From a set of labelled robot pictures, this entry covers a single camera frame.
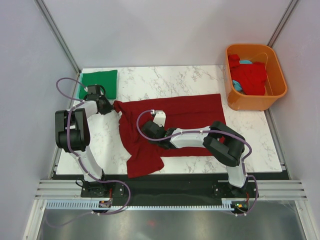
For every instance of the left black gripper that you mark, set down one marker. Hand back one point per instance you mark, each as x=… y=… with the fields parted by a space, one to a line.
x=109 y=106

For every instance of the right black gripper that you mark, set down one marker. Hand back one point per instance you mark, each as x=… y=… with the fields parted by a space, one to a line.
x=151 y=141

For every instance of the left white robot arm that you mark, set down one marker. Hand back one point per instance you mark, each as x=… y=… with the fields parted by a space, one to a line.
x=72 y=133

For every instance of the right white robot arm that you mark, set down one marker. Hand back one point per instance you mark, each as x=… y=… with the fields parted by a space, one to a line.
x=226 y=145

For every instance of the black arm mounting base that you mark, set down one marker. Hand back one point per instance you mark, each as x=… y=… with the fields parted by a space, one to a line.
x=199 y=188

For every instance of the folded green t shirt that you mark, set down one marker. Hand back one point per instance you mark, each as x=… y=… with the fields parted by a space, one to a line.
x=107 y=79

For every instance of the folded teal t shirt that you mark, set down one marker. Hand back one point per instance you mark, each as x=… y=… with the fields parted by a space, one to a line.
x=81 y=92

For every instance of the light blue t shirt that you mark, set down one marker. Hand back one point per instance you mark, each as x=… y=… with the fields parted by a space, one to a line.
x=235 y=83

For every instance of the bright red t shirt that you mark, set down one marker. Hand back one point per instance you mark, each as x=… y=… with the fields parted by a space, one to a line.
x=252 y=77

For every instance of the orange plastic basket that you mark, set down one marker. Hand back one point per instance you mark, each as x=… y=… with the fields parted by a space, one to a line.
x=276 y=86

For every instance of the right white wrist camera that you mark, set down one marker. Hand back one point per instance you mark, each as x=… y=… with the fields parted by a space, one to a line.
x=159 y=117

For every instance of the white slotted cable duct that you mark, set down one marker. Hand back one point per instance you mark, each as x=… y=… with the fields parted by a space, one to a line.
x=101 y=205

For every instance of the aluminium rail profile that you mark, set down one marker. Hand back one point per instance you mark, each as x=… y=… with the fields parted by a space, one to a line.
x=268 y=190

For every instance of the left aluminium frame post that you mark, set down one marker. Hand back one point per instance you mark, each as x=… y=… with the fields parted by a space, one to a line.
x=57 y=34

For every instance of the aluminium frame post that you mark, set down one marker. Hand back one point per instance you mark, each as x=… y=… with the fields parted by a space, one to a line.
x=57 y=34
x=282 y=22

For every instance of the right aluminium frame post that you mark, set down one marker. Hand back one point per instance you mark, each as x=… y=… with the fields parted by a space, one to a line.
x=282 y=22

